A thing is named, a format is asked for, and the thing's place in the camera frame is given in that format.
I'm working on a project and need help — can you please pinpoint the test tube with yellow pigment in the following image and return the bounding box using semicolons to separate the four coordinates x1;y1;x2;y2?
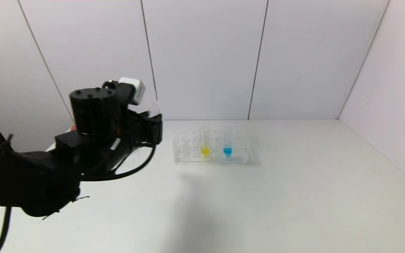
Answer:
199;126;211;159

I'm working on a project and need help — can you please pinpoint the test tube with blue pigment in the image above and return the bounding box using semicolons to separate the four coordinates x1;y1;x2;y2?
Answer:
223;126;234;158

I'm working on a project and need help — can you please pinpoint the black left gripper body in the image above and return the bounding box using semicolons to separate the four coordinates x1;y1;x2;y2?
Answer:
134;113;163;147

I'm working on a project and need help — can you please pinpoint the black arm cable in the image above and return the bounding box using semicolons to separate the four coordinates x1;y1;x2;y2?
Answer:
79;143;156;182

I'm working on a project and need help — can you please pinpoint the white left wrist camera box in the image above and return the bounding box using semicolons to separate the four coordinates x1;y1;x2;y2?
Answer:
118;77;146;105

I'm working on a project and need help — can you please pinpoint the clear plastic test tube rack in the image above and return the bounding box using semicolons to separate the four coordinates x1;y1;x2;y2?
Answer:
173;129;251;164

